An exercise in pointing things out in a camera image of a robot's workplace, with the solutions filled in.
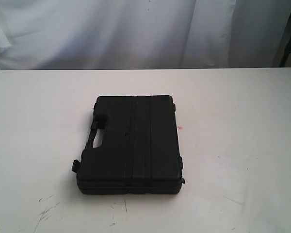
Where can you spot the black plastic carrying case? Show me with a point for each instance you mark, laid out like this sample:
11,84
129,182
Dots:
132,148

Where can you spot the white backdrop curtain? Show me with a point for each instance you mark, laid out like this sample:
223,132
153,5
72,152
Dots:
140,34

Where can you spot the black metal stand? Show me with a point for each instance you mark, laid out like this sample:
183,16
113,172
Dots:
286,52

